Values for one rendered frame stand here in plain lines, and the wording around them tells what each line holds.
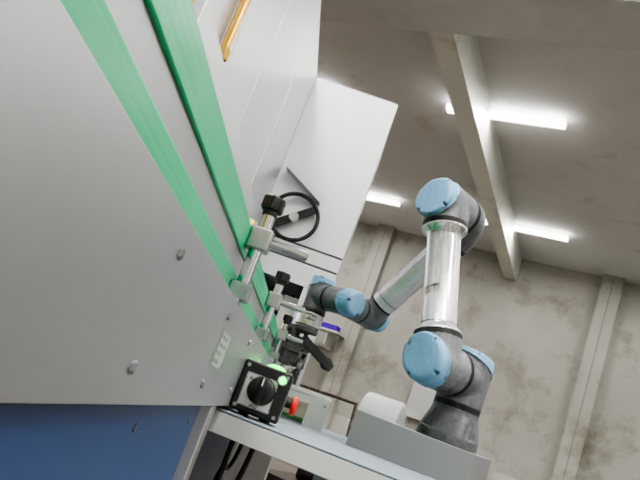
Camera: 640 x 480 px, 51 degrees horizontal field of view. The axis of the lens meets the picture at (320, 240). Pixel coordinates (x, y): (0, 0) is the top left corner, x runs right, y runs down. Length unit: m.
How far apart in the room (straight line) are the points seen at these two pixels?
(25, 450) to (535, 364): 10.77
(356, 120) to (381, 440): 1.69
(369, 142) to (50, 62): 2.70
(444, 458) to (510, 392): 9.49
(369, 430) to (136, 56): 1.32
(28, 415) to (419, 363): 1.27
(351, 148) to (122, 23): 2.59
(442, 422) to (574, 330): 9.54
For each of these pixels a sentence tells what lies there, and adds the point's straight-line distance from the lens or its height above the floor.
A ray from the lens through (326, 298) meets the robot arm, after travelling 1.87.
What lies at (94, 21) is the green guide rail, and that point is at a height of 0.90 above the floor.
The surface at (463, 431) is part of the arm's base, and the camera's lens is 1.67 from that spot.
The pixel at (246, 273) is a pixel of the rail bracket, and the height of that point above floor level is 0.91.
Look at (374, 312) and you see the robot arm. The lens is 1.92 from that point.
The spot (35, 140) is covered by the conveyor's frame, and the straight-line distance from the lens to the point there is 0.23.
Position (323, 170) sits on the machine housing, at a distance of 2.84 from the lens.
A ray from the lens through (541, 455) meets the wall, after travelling 10.89.
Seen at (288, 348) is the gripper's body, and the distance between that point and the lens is 1.90.
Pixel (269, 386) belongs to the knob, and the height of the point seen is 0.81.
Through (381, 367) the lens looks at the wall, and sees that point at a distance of 11.41.
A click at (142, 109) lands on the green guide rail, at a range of 0.35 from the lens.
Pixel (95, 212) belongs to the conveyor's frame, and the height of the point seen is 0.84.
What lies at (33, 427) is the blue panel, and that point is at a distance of 0.38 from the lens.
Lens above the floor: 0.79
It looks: 14 degrees up
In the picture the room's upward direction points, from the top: 20 degrees clockwise
